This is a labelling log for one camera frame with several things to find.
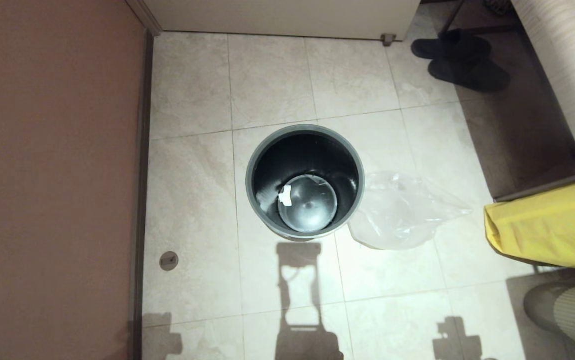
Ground white door frame trim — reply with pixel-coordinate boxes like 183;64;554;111
126;0;163;36

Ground white door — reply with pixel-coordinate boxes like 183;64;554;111
142;0;422;42

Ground black slipper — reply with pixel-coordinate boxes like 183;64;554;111
411;28;492;63
428;56;512;93

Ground clear plastic trash bag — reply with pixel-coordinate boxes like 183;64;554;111
347;171;474;251

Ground dark metal frame bar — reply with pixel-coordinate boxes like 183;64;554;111
495;170;575;203

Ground yellow cloth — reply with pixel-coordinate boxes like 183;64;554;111
484;175;575;271

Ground grey round trash bin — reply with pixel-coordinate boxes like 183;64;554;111
245;124;367;242

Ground thin dark metal leg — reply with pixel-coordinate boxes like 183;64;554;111
437;0;468;35

